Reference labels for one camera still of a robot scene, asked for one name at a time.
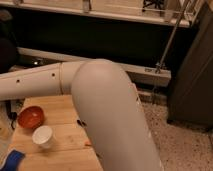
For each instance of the blue sponge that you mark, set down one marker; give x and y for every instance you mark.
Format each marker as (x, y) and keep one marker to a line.
(12, 161)

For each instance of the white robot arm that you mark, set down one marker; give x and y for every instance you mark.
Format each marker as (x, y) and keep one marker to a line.
(105, 100)

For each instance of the white ceramic cup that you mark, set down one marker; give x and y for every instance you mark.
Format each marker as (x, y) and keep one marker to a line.
(43, 136)

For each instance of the black white striped block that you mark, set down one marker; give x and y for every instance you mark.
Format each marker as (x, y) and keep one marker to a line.
(81, 123)

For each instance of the metal pole stand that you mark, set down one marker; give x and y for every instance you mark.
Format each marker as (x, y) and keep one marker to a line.
(179, 18)

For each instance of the orange carrot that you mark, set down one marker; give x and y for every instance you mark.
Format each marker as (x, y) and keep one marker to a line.
(88, 143)

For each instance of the orange bowl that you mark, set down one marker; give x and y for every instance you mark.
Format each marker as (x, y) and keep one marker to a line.
(31, 117)

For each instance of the dark cabinet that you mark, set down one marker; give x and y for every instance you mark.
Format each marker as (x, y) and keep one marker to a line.
(191, 93)

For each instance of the black chair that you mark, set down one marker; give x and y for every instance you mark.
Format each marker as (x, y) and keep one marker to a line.
(9, 54)

